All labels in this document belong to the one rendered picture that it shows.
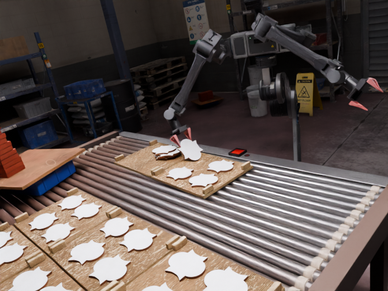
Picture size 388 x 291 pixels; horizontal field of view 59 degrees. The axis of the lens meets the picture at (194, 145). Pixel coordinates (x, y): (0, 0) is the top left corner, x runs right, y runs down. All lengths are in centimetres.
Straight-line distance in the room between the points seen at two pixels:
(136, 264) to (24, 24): 605
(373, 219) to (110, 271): 90
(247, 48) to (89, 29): 556
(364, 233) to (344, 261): 15
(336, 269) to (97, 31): 703
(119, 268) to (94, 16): 676
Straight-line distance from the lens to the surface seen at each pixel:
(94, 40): 759
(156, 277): 118
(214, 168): 176
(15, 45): 613
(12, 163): 221
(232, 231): 133
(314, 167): 173
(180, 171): 180
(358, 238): 122
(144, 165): 202
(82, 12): 755
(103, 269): 128
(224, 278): 110
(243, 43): 230
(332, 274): 109
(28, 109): 615
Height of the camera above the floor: 169
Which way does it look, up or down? 20 degrees down
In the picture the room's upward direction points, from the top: 11 degrees counter-clockwise
